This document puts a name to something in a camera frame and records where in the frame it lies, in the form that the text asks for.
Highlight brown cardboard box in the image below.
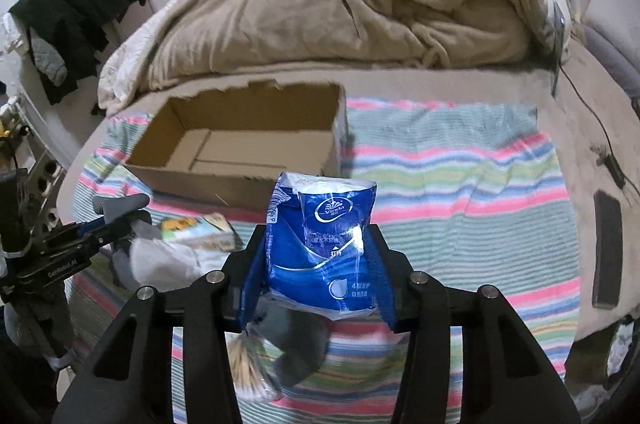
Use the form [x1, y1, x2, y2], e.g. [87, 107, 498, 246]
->
[125, 81, 347, 211]

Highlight beige plush blanket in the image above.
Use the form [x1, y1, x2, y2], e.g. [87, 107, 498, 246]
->
[98, 0, 551, 115]

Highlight black phone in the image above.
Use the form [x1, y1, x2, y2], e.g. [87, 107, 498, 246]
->
[592, 190, 624, 310]

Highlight dark hanging clothes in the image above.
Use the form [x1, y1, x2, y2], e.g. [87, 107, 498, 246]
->
[9, 0, 150, 105]

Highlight white grey sock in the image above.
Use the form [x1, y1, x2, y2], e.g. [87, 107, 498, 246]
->
[111, 219, 234, 292]

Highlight white floral pillow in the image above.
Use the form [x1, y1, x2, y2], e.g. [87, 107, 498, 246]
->
[539, 0, 573, 63]

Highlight dark grey sock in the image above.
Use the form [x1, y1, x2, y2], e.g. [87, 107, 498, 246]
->
[252, 296, 330, 388]

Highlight black charger cable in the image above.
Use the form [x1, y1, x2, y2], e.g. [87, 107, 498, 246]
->
[557, 64, 640, 197]

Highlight blue plastic pouch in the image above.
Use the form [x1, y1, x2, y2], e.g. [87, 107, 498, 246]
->
[265, 173, 376, 321]

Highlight clear bag with contents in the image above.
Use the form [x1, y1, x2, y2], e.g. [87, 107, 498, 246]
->
[226, 331, 281, 404]

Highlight small colourful carton pack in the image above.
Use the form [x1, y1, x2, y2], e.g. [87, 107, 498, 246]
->
[160, 213, 236, 251]

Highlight white floral headboard cushion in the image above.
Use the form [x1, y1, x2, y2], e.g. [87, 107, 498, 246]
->
[582, 0, 639, 98]

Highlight striped colourful towel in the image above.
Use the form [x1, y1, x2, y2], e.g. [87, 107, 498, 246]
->
[69, 97, 583, 424]

